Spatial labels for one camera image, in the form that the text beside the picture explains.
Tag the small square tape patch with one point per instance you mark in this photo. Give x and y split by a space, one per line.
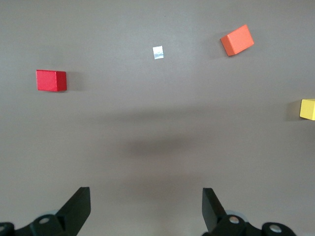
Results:
158 52

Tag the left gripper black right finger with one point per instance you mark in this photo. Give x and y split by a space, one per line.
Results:
214 216

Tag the yellow wooden block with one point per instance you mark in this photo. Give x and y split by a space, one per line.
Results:
308 109

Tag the orange wooden block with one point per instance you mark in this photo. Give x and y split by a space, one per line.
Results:
237 40

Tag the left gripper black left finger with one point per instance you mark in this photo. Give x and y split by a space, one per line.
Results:
73 211

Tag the red wooden block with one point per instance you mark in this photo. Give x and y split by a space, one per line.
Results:
50 80

